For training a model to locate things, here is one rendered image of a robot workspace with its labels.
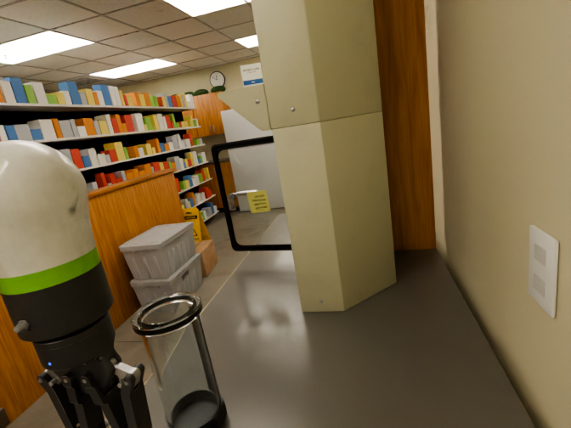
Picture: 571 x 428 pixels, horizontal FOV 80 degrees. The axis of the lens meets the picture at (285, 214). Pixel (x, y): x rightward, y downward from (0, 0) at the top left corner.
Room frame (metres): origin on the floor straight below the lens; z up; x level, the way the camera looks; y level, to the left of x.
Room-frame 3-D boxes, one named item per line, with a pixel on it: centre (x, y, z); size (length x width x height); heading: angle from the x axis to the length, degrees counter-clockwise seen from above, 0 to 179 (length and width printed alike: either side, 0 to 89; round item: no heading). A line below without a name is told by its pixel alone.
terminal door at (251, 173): (1.16, 0.08, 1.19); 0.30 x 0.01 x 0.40; 67
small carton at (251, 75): (0.92, 0.03, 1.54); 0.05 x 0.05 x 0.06; 4
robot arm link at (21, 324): (0.35, 0.25, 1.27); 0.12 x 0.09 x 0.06; 166
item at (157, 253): (2.97, 1.16, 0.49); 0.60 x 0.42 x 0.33; 165
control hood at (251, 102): (0.96, 0.01, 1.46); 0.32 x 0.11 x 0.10; 165
